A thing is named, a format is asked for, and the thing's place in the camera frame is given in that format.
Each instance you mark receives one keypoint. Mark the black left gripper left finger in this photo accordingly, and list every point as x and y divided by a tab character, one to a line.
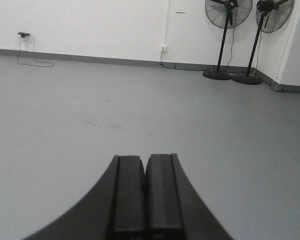
113	209

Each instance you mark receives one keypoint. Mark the white wall power outlet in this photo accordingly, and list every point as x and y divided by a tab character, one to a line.
164	48

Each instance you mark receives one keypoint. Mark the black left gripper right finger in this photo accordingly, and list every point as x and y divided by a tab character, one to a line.
175	211

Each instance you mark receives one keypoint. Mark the black device on wall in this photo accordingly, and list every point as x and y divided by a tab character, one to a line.
23	34

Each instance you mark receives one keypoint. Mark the black pedestal fan right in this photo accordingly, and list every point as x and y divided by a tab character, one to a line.
270	16

